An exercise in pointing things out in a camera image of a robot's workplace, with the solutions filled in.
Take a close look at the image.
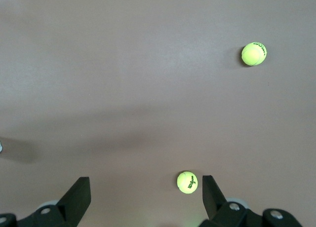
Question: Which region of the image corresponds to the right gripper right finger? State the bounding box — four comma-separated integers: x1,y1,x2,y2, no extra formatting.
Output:
199,175,304,227

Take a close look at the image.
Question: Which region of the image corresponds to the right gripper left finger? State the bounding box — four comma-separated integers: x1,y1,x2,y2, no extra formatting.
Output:
0,176,91,227

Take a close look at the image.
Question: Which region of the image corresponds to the yellow-green tennis ball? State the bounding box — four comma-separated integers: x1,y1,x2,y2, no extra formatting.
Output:
241,41,268,66
176,171,198,194

